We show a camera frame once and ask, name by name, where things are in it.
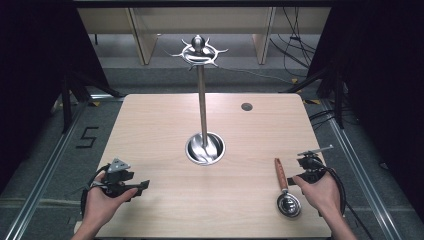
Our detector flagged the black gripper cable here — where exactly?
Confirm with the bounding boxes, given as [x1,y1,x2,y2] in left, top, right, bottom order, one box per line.
[79,164,111,218]
[319,162,375,240]

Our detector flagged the steel utensil rack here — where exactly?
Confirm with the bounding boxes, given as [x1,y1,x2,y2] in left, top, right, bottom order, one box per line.
[164,34,229,167]

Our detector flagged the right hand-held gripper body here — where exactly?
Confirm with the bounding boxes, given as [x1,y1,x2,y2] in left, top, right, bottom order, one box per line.
[295,144,335,185]

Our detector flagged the black metal stand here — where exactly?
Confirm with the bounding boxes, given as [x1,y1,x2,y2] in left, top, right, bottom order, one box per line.
[282,58,349,130]
[59,68,125,135]

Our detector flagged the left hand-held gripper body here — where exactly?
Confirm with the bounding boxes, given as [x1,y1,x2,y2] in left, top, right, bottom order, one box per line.
[99,157,136,198]

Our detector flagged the aluminium floor rail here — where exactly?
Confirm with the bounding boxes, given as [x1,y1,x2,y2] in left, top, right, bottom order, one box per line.
[3,94,126,240]
[320,99,416,240]

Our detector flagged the dark curtain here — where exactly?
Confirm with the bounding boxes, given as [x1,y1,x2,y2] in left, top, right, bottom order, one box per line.
[0,0,113,196]
[305,0,424,224]

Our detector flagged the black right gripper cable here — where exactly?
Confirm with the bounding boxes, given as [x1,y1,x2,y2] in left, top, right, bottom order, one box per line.
[319,162,375,240]

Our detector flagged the person's right hand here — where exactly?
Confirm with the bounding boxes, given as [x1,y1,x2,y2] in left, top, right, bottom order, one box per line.
[292,172,343,218]

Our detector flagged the wooden handled steel ladle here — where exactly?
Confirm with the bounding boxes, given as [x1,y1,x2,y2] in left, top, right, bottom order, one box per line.
[273,157,303,220]

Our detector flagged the thin grey floor cable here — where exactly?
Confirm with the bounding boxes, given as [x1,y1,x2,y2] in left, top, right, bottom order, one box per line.
[216,65,295,85]

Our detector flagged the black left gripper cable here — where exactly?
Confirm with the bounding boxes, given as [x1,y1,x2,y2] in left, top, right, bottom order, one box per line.
[79,164,111,218]

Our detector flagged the bundle of black floor cables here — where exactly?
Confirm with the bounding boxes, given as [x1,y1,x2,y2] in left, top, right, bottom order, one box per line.
[269,6,318,72]

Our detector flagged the person's left hand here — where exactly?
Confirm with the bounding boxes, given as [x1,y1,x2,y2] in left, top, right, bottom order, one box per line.
[81,172,139,228]

